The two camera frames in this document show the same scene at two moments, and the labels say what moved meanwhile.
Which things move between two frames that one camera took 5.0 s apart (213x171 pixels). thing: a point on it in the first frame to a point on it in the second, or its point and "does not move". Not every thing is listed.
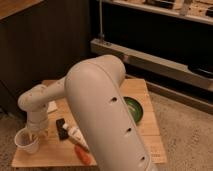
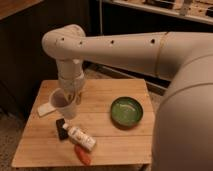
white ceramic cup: (27, 140) to (65, 101)
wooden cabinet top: (9, 7) does not move
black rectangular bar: (62, 131) does not move
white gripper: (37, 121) to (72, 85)
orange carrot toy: (85, 156) does not move
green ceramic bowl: (135, 109) does not move
